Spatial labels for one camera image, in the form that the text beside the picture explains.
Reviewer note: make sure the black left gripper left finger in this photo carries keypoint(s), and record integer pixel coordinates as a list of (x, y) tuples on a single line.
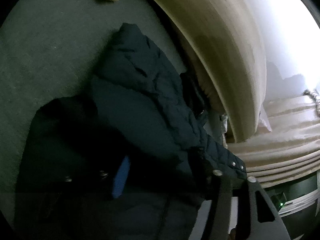
[(109, 179)]

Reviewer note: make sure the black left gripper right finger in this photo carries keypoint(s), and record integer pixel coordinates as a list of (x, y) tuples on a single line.
[(257, 215)]

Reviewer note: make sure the dark navy puffer jacket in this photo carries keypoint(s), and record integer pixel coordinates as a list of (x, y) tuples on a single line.
[(133, 106)]

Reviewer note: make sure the beige pleated curtain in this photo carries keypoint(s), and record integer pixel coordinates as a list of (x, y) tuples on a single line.
[(291, 150)]

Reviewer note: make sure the grey bed sheet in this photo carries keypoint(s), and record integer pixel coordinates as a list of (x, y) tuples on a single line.
[(48, 48)]

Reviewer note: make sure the beige upholstered headboard cushion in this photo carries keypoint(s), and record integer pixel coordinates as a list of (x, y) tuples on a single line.
[(227, 40)]

